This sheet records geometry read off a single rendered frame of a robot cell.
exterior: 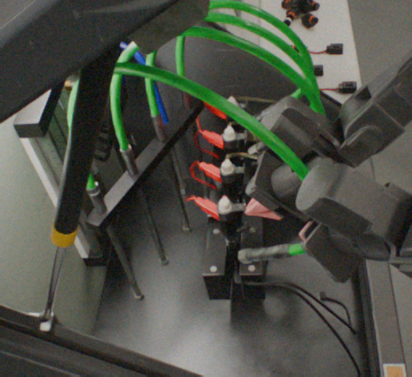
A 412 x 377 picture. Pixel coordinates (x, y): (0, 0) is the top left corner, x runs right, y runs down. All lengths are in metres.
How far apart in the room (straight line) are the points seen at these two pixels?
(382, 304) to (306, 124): 0.36
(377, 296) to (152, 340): 0.41
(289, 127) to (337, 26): 0.76
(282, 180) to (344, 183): 0.29
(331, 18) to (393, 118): 0.79
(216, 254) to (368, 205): 0.51
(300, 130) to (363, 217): 0.24
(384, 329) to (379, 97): 0.39
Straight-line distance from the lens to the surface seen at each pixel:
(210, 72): 1.13
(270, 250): 0.81
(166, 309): 1.15
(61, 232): 0.45
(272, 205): 0.84
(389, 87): 0.73
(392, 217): 0.55
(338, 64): 1.35
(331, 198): 0.52
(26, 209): 0.90
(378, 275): 1.02
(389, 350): 0.95
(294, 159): 0.65
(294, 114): 0.74
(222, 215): 0.92
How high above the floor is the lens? 1.80
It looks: 46 degrees down
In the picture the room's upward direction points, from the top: 12 degrees counter-clockwise
